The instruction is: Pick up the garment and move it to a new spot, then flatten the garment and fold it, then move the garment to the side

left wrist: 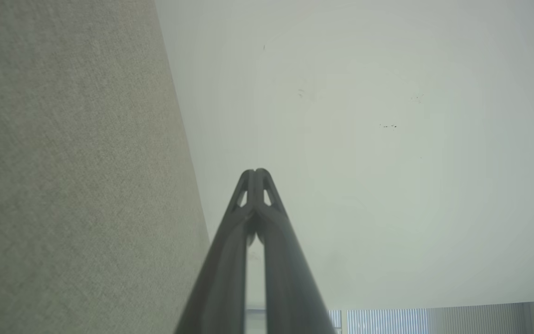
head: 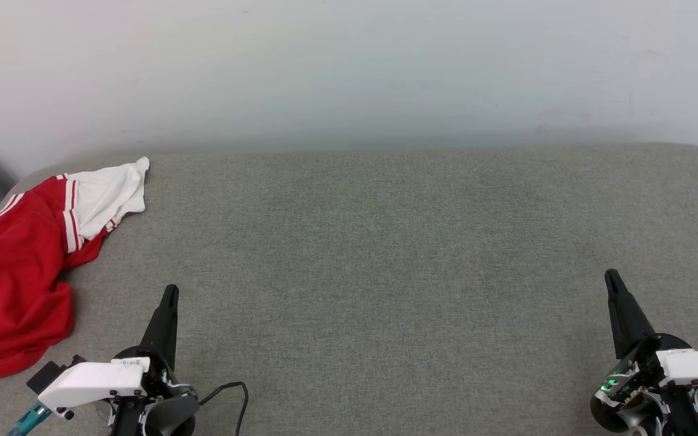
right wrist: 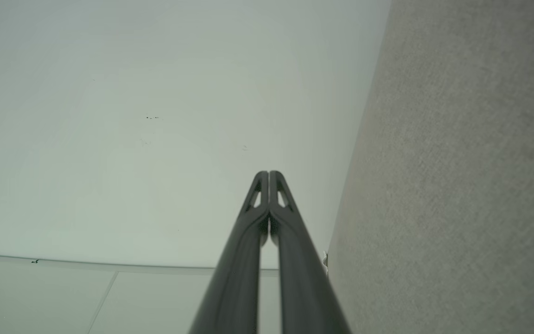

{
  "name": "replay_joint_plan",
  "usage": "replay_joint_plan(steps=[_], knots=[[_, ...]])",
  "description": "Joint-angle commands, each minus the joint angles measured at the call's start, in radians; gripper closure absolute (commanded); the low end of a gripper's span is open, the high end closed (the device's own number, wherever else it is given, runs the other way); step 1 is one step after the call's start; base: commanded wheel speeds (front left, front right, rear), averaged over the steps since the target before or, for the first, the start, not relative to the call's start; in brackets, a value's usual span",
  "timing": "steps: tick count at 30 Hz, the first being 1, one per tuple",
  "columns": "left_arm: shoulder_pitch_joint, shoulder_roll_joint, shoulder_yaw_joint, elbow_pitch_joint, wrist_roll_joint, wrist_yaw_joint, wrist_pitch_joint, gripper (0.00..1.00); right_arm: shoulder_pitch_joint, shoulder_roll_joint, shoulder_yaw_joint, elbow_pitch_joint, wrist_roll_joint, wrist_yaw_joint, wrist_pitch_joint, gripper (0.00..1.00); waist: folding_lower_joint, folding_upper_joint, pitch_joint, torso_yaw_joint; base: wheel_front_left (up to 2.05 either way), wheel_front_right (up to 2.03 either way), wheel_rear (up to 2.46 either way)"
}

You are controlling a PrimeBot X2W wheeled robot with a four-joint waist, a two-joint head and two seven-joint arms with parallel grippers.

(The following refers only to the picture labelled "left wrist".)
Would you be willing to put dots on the white vertical slat blinds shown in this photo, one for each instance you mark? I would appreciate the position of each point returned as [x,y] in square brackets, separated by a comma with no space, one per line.
[387,321]

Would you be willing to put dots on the grey fabric sofa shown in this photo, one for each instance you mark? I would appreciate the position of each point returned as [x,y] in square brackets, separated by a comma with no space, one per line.
[72,176]

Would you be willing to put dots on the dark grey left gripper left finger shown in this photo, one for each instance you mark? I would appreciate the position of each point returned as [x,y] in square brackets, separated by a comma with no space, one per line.
[223,278]

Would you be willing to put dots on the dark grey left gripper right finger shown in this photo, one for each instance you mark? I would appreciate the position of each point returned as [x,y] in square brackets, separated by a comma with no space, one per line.
[290,287]

